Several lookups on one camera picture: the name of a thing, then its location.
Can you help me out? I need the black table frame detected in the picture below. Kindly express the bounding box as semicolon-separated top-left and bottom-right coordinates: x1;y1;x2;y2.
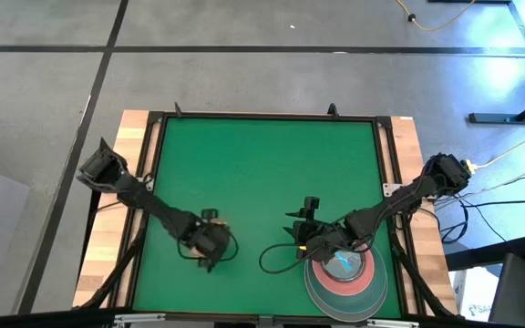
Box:
77;108;462;320

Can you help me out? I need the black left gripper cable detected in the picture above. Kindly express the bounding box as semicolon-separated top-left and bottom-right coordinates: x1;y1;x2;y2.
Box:
176;227;240;264

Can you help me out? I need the yellow cable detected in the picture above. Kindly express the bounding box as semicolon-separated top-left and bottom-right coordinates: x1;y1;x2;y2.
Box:
394;0;478;33

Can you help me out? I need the white cardboard box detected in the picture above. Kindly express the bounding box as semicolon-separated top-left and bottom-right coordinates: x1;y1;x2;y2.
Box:
452;267;497;323

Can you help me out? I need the green table mat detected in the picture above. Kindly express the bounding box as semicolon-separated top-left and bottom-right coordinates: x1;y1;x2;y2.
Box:
132;117;403;319

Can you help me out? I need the white cable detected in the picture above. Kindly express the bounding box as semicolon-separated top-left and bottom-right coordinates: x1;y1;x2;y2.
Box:
474;126;525;169
435;155;525;202

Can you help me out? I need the black aluminium beam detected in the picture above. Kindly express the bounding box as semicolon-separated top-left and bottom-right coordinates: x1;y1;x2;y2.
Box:
0;308;525;328

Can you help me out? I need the black desk leg frame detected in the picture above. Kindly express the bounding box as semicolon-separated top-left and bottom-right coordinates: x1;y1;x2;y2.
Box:
428;0;525;125

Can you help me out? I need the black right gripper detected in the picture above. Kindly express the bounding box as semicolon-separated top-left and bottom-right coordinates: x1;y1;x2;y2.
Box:
283;209;355;261

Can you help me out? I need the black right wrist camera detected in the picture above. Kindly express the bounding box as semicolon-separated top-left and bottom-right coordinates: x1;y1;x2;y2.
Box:
303;196;321;220

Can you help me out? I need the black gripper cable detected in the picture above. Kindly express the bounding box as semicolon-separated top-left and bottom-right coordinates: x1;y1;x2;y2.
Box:
176;227;240;264
258;242;323;275

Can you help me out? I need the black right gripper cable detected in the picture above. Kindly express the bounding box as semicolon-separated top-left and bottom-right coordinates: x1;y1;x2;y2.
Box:
258;242;323;275

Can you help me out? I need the blue plastic plate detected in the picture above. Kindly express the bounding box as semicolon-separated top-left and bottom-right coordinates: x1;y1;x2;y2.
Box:
321;249;366;283

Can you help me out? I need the black floor cable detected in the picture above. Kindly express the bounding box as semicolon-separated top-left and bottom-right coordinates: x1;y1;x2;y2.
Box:
439;170;525;245

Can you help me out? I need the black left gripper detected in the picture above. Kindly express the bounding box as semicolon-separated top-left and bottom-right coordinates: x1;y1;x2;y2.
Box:
184;217;232;273

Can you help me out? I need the black case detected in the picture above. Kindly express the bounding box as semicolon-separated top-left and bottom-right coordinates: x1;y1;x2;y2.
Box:
488;252;525;328

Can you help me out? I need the red plastic plate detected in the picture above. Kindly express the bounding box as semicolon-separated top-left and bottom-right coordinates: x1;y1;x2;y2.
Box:
311;248;376;298

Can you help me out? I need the silver beam bracket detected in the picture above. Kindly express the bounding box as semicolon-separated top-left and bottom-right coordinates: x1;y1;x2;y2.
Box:
365;318;421;328
113;313;167;326

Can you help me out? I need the stack of coloured plates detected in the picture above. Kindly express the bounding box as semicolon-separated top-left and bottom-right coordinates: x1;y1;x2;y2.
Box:
303;248;389;323

